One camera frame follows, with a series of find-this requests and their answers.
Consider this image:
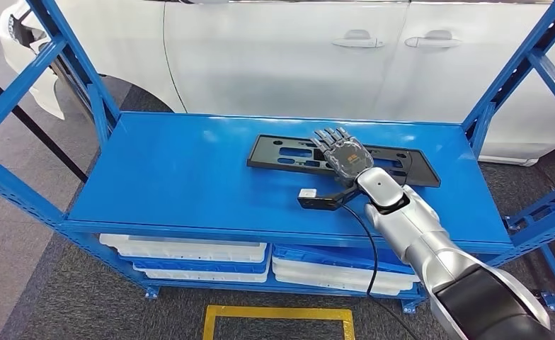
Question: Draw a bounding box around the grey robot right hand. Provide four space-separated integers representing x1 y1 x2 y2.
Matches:
311 127 375 188

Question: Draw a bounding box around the black plastic panel part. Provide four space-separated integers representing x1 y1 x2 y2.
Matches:
246 135 441 188

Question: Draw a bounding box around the blue metal shelf rack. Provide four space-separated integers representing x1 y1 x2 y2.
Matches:
0 0 555 315

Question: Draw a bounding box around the blue plastic bin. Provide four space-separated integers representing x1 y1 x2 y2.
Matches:
120 255 269 275
273 244 417 276

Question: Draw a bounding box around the white plastic bin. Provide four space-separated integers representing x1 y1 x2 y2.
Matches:
273 273 403 297
271 256 419 287
132 265 269 284
99 233 268 264

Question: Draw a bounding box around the white car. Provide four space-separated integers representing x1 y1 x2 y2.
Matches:
0 0 555 167

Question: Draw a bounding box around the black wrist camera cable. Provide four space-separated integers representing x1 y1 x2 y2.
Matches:
341 203 421 340

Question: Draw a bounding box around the white car door handle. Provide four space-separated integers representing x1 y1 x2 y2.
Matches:
331 29 385 50
404 30 463 49

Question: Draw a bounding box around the thick black hose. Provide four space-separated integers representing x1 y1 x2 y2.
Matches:
0 71 89 184

